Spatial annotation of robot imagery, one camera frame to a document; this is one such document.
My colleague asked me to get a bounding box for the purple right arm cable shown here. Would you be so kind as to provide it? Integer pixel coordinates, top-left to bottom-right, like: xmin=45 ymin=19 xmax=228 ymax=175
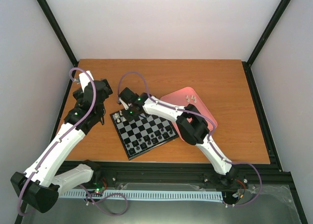
xmin=117 ymin=71 xmax=262 ymax=208

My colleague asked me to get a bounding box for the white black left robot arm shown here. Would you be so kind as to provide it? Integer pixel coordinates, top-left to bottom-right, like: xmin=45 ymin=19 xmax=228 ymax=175
xmin=10 ymin=71 xmax=112 ymax=213

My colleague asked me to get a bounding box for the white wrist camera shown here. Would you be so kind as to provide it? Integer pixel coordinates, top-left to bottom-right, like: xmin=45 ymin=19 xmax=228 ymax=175
xmin=74 ymin=70 xmax=94 ymax=90
xmin=117 ymin=98 xmax=129 ymax=110

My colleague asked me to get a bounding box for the black aluminium frame rail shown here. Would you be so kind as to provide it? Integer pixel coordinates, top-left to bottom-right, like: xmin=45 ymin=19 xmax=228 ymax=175
xmin=58 ymin=160 xmax=293 ymax=193

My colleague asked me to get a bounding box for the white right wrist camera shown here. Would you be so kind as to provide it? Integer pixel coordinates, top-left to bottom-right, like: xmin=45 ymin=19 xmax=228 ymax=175
xmin=117 ymin=98 xmax=129 ymax=110

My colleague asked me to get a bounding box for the black corner post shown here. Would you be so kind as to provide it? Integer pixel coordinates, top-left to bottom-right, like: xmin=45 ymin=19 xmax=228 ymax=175
xmin=30 ymin=0 xmax=79 ymax=67
xmin=246 ymin=0 xmax=298 ymax=67

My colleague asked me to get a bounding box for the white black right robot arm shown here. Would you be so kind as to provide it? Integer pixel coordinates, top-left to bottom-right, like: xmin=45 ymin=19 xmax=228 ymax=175
xmin=118 ymin=88 xmax=238 ymax=188

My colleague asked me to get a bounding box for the black grey chess board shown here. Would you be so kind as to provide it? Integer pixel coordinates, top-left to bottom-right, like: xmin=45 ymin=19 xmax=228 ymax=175
xmin=110 ymin=111 xmax=179 ymax=160

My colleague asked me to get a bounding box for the left black corner post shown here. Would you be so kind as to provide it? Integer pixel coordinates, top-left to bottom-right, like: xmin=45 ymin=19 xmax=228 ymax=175
xmin=30 ymin=0 xmax=79 ymax=67

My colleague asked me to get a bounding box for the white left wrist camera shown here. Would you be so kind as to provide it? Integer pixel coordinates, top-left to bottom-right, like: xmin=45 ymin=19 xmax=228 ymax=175
xmin=74 ymin=70 xmax=94 ymax=90

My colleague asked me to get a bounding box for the white slotted cable duct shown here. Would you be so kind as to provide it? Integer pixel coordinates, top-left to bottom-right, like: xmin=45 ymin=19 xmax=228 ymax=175
xmin=58 ymin=189 xmax=224 ymax=202

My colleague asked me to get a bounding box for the pink plastic tray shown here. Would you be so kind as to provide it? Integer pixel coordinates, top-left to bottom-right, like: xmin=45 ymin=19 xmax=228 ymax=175
xmin=160 ymin=87 xmax=218 ymax=132

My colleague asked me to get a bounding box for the right black corner post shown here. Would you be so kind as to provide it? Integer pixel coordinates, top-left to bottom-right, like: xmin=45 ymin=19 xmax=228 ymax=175
xmin=246 ymin=0 xmax=298 ymax=67

